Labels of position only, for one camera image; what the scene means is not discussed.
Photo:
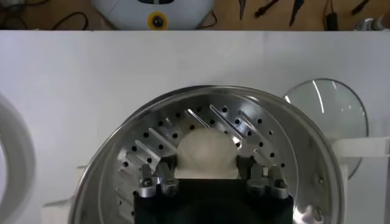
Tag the white steamed baozi bun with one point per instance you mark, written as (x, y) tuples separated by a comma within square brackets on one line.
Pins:
[(207, 152)]

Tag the large white plate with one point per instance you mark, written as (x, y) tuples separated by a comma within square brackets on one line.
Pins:
[(21, 158)]

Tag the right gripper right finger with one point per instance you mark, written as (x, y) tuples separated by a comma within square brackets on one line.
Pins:
[(274, 182)]

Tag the white robot base body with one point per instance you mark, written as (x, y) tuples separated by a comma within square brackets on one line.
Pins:
[(128, 15)]

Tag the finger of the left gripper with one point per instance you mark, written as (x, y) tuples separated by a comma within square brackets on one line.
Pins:
[(297, 12), (242, 9)]

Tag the stainless steel steamer basket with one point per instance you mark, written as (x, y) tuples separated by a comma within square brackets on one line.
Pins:
[(304, 146)]

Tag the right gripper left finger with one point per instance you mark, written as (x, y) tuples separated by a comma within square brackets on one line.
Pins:
[(146, 182)]

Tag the black power adapter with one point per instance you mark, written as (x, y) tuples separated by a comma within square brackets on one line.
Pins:
[(331, 21)]

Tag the yellow ringed button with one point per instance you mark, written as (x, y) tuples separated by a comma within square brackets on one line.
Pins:
[(157, 21)]

